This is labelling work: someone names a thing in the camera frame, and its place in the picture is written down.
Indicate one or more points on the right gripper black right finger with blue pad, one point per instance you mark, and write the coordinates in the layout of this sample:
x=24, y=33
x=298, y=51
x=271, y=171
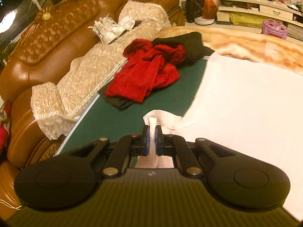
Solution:
x=178, y=149

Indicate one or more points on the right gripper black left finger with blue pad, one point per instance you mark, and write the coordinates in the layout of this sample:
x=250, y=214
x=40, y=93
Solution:
x=126, y=147

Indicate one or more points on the pale pink cloth garment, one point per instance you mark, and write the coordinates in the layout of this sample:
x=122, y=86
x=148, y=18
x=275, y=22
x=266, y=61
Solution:
x=253, y=108

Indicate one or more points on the red fuzzy garment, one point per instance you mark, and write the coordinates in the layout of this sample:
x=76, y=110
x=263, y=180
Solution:
x=148, y=68

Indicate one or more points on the beige lace sofa cover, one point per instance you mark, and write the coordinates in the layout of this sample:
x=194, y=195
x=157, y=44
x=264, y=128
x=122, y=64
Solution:
x=57, y=106

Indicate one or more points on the dark black-green garment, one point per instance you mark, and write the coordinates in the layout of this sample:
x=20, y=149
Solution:
x=194, y=50

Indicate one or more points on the white sneaker near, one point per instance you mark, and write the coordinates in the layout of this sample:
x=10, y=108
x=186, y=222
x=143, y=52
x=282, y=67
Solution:
x=106, y=37

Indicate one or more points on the white sneaker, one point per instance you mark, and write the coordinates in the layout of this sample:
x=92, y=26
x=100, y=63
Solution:
x=106, y=37
x=118, y=28

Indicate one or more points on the white sneaker far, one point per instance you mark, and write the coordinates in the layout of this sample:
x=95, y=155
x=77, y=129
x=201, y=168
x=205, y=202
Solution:
x=118, y=28

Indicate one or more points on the white round robot vacuum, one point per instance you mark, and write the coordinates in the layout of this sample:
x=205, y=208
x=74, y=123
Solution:
x=203, y=22

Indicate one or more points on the brown leather sofa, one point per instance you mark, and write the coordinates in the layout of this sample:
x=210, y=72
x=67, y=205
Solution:
x=57, y=36

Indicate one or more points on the dark mesh basket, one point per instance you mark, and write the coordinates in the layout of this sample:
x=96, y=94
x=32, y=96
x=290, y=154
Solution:
x=193, y=9

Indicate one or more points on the orange plastic bag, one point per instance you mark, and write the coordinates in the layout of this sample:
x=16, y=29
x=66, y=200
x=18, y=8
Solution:
x=209, y=10

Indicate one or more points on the purple plastic stool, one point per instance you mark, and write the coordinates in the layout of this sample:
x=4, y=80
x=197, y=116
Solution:
x=274, y=28

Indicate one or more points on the green mat with metal frame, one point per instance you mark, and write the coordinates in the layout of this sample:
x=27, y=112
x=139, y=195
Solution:
x=101, y=119

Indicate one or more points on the white wall shelf cabinet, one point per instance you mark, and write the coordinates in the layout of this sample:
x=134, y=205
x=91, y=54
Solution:
x=252, y=13

